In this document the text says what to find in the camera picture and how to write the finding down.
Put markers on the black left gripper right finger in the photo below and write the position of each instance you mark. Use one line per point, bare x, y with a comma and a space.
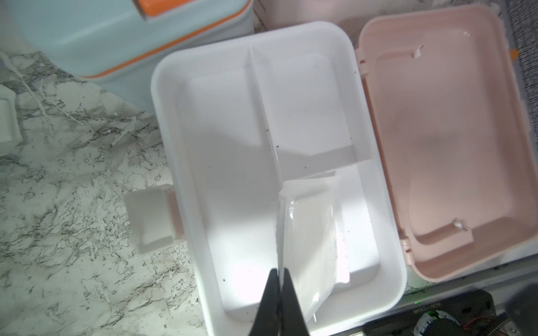
292, 322

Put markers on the white gauze packet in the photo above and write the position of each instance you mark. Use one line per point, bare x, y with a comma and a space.
310, 240
10, 131

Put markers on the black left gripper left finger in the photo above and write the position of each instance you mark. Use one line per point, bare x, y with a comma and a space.
267, 320

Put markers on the pink first aid box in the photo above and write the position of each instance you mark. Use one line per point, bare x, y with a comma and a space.
450, 131

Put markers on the blue orange first aid box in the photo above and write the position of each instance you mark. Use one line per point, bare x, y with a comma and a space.
118, 44

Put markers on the white tray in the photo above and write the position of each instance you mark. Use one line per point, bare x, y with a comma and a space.
239, 119

